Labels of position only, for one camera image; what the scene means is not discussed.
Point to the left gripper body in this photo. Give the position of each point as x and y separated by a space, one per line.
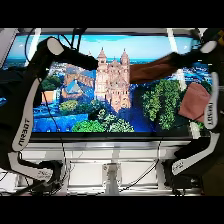
87 60

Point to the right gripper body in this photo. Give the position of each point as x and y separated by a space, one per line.
181 59

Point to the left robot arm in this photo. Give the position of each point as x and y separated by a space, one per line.
25 110

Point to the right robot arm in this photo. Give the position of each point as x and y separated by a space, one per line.
210 100

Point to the pink garment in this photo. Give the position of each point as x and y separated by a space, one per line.
195 101

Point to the black garment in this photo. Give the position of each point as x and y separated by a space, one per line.
13 81

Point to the silver frame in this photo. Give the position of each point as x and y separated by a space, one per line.
112 176

